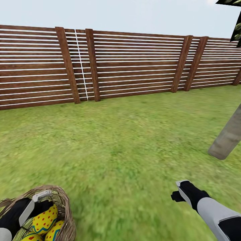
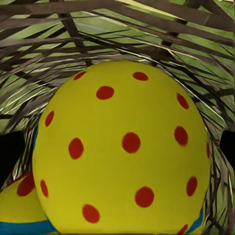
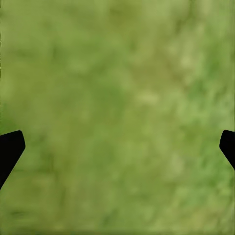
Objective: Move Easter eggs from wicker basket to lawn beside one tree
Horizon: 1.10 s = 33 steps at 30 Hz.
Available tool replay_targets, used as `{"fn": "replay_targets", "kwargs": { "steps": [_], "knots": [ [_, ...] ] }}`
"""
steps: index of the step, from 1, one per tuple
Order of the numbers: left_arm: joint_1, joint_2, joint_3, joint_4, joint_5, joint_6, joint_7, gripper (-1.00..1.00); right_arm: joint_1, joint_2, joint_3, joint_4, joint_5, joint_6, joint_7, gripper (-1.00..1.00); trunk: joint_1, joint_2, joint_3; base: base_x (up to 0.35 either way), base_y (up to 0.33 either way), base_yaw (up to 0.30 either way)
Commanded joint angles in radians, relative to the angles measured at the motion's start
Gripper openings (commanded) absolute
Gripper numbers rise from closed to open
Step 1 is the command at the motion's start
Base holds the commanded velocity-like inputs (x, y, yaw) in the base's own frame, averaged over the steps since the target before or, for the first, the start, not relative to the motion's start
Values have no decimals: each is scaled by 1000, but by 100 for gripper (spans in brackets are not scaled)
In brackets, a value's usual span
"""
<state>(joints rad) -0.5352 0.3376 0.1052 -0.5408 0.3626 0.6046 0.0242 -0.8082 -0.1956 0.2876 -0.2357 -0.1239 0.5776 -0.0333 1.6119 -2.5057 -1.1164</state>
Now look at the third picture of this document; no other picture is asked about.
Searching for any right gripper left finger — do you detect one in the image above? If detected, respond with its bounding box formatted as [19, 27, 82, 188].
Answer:
[0, 130, 25, 189]

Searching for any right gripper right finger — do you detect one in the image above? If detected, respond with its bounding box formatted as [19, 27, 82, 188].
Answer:
[219, 130, 235, 170]

